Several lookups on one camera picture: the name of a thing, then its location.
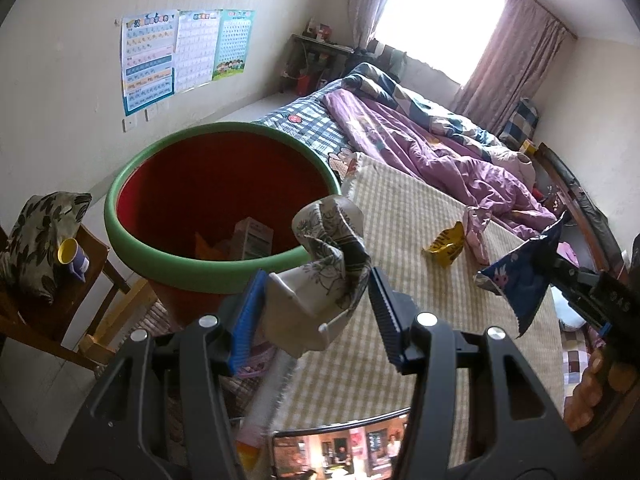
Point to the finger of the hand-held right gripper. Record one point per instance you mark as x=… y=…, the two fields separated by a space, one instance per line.
x=580 y=307
x=565 y=265

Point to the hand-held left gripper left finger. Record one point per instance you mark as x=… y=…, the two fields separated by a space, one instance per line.
x=245 y=320

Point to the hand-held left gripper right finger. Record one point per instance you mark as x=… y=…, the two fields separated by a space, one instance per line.
x=385 y=310

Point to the dark blue snack wrapper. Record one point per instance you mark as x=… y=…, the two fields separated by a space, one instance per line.
x=515 y=280

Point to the orange snack wrapper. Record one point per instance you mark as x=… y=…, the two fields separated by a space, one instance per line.
x=210 y=250

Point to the beige small carton box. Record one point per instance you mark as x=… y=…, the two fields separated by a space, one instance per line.
x=252 y=237

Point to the white patterned carton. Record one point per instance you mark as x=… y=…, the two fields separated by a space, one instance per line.
x=320 y=255

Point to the green and red plastic basin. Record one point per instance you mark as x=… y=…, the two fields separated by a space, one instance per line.
x=200 y=185

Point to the person's right hand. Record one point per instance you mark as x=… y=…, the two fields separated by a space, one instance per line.
x=587 y=390

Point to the pink packet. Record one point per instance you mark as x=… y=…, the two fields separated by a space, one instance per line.
x=257 y=362

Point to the dark wooden headboard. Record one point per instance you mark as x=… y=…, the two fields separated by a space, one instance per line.
x=580 y=195

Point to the yellow snack wrapper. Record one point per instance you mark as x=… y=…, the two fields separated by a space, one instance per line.
x=445 y=245

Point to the beige checked mat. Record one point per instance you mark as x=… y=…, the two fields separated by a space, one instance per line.
x=400 y=220

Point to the pink snack wrapper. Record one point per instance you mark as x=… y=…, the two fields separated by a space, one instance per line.
x=475 y=235

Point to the beige pillow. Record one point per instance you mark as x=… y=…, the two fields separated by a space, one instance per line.
x=515 y=165

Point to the black smartphone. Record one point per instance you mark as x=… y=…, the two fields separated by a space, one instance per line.
x=340 y=450

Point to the blue plaid pillow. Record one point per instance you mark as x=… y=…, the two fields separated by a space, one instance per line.
x=520 y=122

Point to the purple quilt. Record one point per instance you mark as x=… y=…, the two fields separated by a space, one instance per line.
x=425 y=160

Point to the wooden chair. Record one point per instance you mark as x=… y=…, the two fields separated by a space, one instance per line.
x=95 y=260

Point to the yellow and purple cup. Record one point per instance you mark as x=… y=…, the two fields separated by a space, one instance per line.
x=75 y=260

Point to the blue plaid bed sheet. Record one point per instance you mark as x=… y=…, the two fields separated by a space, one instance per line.
x=305 y=120

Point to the blue patchwork blanket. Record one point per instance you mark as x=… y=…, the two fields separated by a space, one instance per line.
x=415 y=105

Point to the floral cushion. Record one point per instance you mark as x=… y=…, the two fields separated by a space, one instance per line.
x=35 y=240

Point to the cluttered dark desk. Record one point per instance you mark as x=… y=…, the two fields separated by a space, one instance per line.
x=315 y=60

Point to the bright window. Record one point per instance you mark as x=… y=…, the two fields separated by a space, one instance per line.
x=440 y=15

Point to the white wall switch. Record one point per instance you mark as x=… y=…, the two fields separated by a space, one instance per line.
x=130 y=124
x=152 y=114

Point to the white chart wall poster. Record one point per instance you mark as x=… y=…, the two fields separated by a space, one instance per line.
x=197 y=50

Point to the blue and white wall poster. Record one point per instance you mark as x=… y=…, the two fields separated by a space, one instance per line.
x=150 y=60

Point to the teal chart wall poster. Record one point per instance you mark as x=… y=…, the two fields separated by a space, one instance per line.
x=232 y=42

